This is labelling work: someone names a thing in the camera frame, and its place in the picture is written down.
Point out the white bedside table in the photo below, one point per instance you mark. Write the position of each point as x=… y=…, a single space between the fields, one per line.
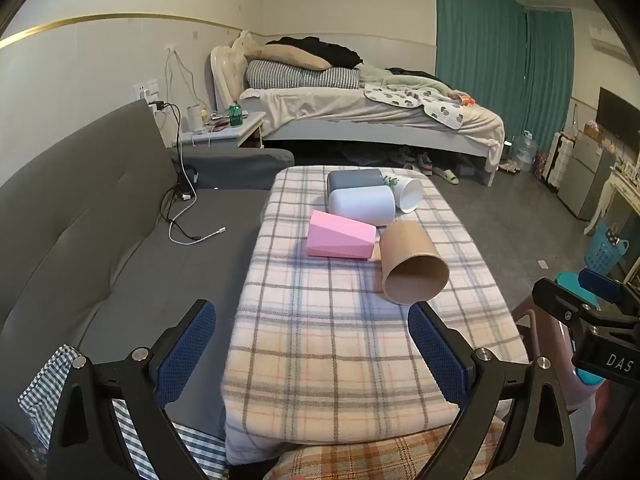
x=225 y=132

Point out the white paper cup green print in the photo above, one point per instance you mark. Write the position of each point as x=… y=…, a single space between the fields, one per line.
x=407 y=192

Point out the teal curtain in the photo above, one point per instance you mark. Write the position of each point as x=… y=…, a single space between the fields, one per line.
x=480 y=55

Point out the grey plastic cup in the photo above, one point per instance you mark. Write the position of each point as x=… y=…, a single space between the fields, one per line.
x=354 y=179

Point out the black clothes pile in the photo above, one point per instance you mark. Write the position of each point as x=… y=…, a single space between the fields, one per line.
x=320 y=47

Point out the pink faceted cup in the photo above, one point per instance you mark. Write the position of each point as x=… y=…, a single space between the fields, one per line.
x=337 y=237

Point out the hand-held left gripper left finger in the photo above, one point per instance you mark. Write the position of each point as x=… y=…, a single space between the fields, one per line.
x=186 y=355

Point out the brown paper cup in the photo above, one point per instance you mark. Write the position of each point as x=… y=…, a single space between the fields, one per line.
x=412 y=270

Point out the striped pillow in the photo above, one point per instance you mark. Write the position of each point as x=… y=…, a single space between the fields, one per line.
x=300 y=76

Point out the large water jug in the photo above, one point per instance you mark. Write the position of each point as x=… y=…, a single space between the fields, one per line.
x=525 y=149

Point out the grey sofa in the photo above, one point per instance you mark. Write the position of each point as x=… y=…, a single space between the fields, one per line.
x=100 y=240

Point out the bed with cream sheet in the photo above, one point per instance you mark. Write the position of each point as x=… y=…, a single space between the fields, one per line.
x=350 y=115

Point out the beige pillow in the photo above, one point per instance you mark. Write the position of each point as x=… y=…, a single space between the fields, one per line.
x=295 y=55

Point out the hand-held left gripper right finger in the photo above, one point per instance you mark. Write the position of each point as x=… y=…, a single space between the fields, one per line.
x=440 y=355

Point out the black television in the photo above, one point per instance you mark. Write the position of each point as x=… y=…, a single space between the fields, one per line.
x=620 y=117

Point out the blue plastic basket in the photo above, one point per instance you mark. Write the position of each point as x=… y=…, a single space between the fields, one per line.
x=604 y=252

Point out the patterned baby blanket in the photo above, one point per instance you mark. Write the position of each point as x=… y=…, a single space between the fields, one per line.
x=425 y=99

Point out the orange plaid cushion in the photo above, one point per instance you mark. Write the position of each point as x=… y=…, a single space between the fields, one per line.
x=360 y=457

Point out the beige slipper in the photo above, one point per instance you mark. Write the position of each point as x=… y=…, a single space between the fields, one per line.
x=447 y=175

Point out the green bottle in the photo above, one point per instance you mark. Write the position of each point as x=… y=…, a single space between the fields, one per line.
x=235 y=115

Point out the white padded headboard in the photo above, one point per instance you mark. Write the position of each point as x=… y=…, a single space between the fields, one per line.
x=226 y=70

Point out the white mug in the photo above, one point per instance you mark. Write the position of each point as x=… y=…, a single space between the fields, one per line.
x=194 y=116

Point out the reddish brown stool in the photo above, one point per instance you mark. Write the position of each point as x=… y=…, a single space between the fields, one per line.
x=542 y=340

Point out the pale green blanket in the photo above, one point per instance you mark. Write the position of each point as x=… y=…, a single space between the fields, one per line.
x=395 y=80

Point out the person's right forearm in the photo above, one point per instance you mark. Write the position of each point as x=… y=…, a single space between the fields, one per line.
x=620 y=435

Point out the white plastic cup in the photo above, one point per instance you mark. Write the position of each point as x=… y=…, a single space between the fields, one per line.
x=361 y=205

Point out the grey cabinet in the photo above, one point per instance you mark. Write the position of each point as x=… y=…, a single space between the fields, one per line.
x=585 y=180

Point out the white air conditioner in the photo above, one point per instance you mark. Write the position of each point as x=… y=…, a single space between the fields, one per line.
x=607 y=42

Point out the blue gingham cloth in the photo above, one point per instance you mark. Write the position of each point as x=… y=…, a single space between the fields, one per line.
x=127 y=435

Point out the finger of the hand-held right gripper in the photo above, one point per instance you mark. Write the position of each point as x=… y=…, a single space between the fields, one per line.
x=560 y=305
x=600 y=284

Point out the white suitcase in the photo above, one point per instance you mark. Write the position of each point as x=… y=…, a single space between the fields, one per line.
x=557 y=160

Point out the white wall socket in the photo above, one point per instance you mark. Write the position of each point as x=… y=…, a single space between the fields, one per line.
x=147 y=91

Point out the plaid-covered table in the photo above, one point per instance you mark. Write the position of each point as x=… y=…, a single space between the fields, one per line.
x=325 y=340

